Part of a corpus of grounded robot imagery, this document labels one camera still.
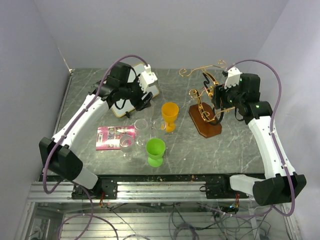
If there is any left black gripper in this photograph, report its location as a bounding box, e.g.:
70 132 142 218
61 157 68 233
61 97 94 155
120 74 154 112

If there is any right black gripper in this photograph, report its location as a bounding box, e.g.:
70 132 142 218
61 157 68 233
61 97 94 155
211 79 245 109

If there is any clear small wine glass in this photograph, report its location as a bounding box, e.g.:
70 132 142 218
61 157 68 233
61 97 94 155
153 119 167 139

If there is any clear tall wine glass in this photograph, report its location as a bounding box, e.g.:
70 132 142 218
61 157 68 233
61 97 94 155
143 105 155 129

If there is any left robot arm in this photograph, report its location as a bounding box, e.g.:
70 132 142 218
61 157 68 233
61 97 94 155
39 61 158 199

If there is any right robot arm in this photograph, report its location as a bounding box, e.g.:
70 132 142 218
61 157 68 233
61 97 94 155
203 67 307 206

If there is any gold wine glass rack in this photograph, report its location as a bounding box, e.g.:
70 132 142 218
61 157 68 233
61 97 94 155
179 59 235 139

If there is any clear middle wine glass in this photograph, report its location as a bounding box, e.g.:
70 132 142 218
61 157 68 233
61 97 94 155
134 118 148 147

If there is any clear front wine glass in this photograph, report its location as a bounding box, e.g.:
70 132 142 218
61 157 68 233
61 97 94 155
119 134 137 162

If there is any yellow framed whiteboard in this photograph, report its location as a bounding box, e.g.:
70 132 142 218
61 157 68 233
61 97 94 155
111 62 160 118

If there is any orange plastic goblet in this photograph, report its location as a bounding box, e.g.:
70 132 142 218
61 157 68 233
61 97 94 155
161 102 179 133

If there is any green plastic goblet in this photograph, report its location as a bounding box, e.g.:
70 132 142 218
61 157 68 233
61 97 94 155
145 138 166 168

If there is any pink booklet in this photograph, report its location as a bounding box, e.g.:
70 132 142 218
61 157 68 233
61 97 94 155
95 125 135 151

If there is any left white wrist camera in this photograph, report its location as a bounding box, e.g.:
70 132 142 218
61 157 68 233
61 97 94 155
138 65 158 92

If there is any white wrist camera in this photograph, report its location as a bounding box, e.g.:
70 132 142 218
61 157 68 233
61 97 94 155
138 65 158 92
222 66 242 89

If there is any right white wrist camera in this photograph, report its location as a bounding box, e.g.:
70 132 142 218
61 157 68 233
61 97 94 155
222 66 242 89

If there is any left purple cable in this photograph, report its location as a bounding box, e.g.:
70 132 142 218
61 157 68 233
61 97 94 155
42 54 151 240

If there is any aluminium mounting rail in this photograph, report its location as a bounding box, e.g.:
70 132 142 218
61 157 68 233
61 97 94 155
27 174 253 203

